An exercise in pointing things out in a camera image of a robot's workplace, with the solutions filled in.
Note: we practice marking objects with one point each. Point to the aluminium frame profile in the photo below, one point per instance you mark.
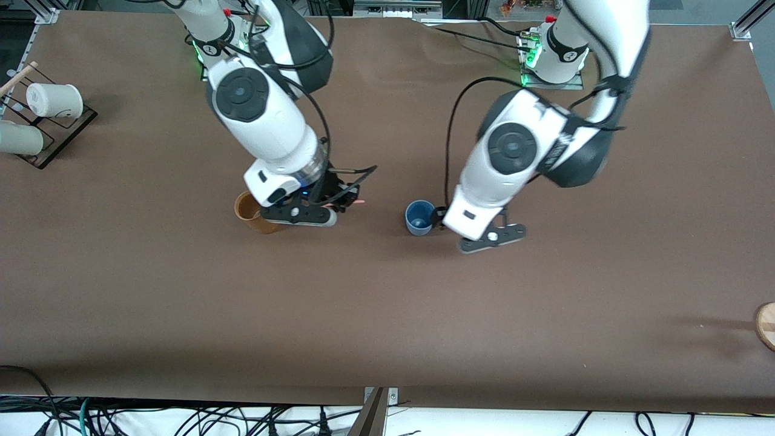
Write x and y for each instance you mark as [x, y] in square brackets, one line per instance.
[746, 24]

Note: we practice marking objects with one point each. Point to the round wooden disc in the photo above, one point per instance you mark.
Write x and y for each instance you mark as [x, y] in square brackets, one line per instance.
[768, 327]

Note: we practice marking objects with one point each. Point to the white cup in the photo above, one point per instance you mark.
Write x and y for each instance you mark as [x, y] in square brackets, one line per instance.
[54, 100]
[18, 138]

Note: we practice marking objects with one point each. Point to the wooden stick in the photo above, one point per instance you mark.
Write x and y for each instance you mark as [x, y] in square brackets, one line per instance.
[18, 77]

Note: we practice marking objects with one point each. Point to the metal table edge bracket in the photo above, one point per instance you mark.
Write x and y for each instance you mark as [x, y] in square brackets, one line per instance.
[393, 396]

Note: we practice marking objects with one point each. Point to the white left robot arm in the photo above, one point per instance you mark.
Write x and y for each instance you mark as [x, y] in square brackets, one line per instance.
[521, 145]

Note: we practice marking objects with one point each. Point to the pink chopstick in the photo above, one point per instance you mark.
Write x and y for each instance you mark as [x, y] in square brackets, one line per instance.
[360, 202]

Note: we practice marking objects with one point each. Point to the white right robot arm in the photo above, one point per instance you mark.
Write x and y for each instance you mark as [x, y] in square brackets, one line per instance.
[260, 115]

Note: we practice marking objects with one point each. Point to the brown cup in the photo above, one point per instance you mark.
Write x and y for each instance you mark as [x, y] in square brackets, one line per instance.
[248, 212]

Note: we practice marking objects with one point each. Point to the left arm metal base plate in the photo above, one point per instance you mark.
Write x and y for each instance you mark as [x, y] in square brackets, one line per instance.
[578, 82]

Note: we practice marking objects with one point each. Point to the grey metal box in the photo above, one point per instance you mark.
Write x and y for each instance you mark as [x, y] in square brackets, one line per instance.
[396, 7]

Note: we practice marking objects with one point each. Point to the blue cup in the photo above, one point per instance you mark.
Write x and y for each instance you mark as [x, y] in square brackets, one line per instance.
[419, 218]

